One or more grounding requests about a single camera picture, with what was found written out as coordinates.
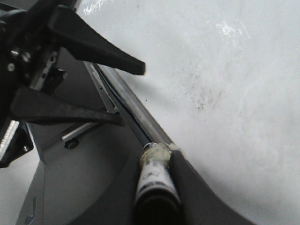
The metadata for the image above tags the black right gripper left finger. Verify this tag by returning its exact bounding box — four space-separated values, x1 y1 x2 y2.
10 88 124 126

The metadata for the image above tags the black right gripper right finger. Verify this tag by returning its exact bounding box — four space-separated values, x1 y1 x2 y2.
48 5 145 75

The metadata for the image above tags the clear adhesive tape piece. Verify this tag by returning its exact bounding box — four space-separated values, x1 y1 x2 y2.
139 142 186 168

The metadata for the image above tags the white black whiteboard marker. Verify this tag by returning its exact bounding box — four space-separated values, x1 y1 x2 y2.
134 142 182 225

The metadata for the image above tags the white whiteboard surface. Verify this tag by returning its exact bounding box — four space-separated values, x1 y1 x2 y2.
75 0 300 225

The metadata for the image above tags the grey aluminium whiteboard frame rail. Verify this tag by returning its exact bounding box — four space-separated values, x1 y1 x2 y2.
84 62 174 146

